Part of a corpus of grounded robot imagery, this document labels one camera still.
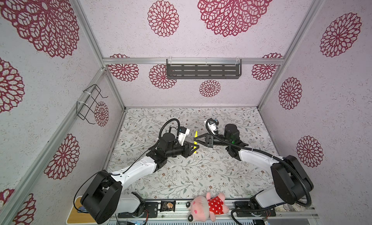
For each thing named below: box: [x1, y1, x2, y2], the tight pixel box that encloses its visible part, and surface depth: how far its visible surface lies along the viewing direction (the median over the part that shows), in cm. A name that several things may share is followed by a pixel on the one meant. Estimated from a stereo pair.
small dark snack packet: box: [159, 200, 176, 213], surface depth 76 cm
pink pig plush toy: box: [186, 192, 230, 223], surface depth 70 cm
